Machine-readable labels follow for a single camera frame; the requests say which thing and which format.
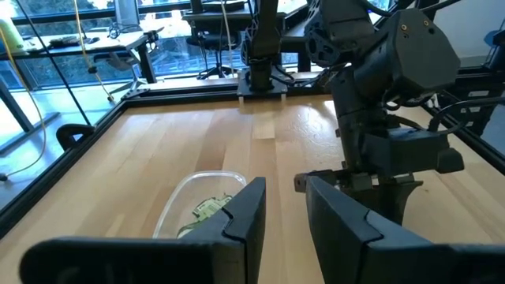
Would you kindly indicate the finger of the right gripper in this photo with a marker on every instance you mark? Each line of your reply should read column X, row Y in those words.
column 390, row 201

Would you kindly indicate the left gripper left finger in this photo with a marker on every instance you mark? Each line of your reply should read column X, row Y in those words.
column 158, row 260

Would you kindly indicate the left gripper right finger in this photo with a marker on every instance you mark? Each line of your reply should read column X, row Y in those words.
column 375, row 256

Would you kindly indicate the pale green printed packet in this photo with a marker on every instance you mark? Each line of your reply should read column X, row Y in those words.
column 209, row 207

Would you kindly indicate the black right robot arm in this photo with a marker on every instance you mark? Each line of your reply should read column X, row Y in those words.
column 406, row 51

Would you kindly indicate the clear plastic container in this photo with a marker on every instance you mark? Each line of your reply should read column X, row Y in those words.
column 185, row 193

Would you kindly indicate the black table clamp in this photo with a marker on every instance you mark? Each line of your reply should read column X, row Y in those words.
column 67, row 132

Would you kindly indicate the black office chair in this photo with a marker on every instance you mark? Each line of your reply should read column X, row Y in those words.
column 213, row 41

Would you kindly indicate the white office desk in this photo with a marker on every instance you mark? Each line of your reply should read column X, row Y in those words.
column 110, row 41

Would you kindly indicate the grey desk monitor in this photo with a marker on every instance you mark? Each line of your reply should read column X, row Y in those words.
column 127, row 12

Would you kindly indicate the yellow green roll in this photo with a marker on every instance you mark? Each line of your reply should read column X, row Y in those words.
column 10, row 37

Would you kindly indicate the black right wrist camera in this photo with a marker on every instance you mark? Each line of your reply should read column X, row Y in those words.
column 410, row 152

